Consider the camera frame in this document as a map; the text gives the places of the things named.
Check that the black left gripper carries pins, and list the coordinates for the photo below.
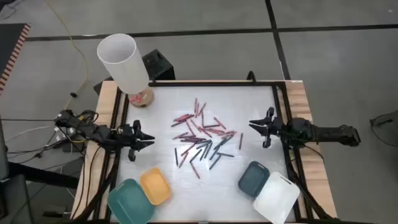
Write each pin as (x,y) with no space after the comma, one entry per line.
(124,137)

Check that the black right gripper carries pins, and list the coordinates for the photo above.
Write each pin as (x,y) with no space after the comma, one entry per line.
(276,128)

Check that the pink crayon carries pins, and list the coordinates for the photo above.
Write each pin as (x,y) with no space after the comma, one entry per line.
(197,109)
(202,119)
(183,160)
(227,134)
(189,127)
(219,123)
(196,124)
(202,109)
(205,132)
(196,105)

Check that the yellow plastic tray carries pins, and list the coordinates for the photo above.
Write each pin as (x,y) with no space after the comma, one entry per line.
(155,186)

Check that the blue crayon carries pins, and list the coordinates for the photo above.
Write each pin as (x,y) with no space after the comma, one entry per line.
(204,152)
(196,155)
(208,150)
(225,154)
(218,150)
(203,145)
(176,156)
(215,162)

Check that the red crayon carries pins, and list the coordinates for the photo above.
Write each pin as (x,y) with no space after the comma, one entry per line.
(195,170)
(181,118)
(187,118)

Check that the teal green plastic tray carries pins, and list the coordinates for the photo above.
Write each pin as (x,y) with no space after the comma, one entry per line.
(129,203)

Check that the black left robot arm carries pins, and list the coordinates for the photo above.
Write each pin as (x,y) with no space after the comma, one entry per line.
(96,132)

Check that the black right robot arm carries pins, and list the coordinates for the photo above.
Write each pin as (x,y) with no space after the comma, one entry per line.
(326,134)

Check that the pile of crayons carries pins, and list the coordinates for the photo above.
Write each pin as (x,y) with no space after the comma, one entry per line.
(216,130)

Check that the small red piece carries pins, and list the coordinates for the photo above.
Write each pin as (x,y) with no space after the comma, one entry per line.
(140,98)
(133,99)

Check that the dark blue plastic tray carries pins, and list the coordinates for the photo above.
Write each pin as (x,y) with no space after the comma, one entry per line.
(253,179)

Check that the black power adapter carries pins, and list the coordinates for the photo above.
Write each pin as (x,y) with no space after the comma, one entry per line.
(71,146)

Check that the white plastic tray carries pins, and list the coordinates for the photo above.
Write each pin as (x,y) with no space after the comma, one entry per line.
(276,199)

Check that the black perforated box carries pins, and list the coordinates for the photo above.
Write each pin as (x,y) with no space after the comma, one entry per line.
(157,65)

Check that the white shade table lamp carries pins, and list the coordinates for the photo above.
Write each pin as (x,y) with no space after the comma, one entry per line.
(122,63)

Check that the black mat striped edge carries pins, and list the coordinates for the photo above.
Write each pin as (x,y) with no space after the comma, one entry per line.
(7,46)

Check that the black camera bracket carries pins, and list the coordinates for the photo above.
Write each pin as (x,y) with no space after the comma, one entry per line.
(251,77)

